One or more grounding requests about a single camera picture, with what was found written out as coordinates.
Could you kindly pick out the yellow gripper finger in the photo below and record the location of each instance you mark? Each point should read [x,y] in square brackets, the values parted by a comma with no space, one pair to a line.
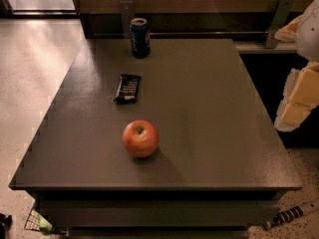
[290,32]
[300,98]

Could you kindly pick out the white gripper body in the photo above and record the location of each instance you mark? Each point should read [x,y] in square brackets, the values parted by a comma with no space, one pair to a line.
[309,34]

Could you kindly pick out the blue pepsi can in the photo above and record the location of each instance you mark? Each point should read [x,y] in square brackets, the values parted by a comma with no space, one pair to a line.
[140,37]

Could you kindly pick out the grey cabinet table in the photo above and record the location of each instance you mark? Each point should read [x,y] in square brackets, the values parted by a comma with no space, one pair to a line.
[175,145]

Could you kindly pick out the striped black white stick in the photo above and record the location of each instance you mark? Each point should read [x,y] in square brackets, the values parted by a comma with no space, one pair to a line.
[291,214]

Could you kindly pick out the red apple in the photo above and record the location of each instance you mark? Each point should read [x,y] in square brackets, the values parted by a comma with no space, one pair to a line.
[140,138]

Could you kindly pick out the black chocolate bar wrapper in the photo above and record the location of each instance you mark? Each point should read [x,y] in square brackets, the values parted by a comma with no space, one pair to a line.
[127,91]

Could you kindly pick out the right metal shelf bracket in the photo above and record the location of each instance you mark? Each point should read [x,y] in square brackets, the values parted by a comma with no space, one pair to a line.
[278,19]

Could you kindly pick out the metal shelf bracket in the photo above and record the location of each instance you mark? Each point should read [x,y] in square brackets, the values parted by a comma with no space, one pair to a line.
[127,14]
[278,19]

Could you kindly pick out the wooden wall shelf rail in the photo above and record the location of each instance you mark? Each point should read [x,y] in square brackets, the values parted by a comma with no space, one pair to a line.
[236,19]

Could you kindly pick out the left metal shelf bracket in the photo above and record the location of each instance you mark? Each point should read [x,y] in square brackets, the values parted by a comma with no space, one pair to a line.
[127,14]

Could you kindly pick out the wire basket with green item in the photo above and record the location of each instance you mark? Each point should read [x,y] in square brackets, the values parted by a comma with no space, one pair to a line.
[37,223]

